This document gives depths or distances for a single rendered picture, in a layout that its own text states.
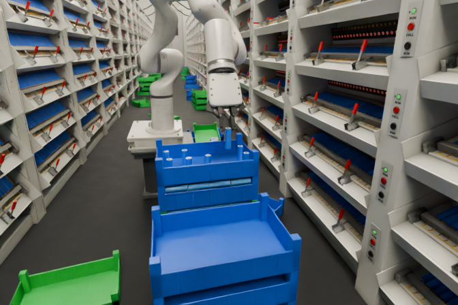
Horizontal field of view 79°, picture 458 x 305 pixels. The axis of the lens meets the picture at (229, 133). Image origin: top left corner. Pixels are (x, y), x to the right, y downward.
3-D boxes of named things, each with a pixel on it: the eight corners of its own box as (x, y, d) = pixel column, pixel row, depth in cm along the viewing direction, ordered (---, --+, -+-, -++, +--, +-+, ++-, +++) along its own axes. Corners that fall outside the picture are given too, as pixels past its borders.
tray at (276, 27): (291, 30, 135) (285, 9, 132) (255, 35, 192) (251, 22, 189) (328, 15, 136) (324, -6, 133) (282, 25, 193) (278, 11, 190)
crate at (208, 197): (159, 212, 80) (157, 186, 78) (159, 181, 99) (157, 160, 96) (257, 199, 87) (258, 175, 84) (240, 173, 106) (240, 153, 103)
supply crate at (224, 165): (157, 186, 78) (155, 160, 75) (157, 160, 96) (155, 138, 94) (258, 175, 84) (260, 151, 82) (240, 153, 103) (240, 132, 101)
